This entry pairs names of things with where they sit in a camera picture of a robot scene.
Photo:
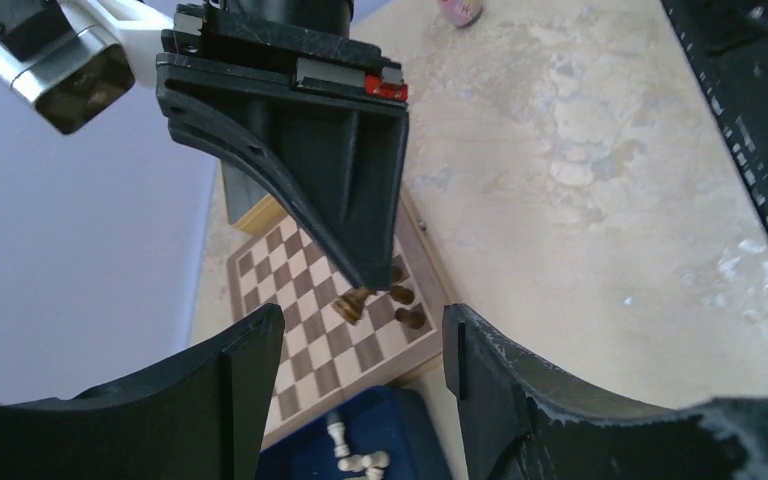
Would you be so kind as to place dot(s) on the pink marker pen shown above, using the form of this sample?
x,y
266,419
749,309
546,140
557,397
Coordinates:
x,y
461,13

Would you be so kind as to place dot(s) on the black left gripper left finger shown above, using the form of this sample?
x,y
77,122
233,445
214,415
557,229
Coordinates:
x,y
198,414

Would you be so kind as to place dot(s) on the yellow metal tin tray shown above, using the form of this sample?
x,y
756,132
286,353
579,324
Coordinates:
x,y
250,208

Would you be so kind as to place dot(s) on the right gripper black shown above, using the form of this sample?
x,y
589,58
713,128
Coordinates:
x,y
333,147

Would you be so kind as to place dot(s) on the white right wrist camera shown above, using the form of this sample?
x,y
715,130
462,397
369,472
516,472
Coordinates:
x,y
71,60

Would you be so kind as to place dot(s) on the dark blue square tray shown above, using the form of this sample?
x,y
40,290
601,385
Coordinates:
x,y
379,418

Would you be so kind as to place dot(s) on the light wooden queen piece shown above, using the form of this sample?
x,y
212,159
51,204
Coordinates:
x,y
336,429

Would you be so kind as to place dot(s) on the dark wooden rook corner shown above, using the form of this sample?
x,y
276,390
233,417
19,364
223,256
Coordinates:
x,y
412,319

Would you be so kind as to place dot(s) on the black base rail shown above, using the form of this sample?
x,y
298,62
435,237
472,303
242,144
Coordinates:
x,y
726,46

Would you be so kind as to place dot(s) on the wooden chess board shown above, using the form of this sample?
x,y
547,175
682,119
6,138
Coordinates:
x,y
325,360

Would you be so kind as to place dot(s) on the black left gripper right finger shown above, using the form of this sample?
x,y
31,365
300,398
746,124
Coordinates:
x,y
523,417

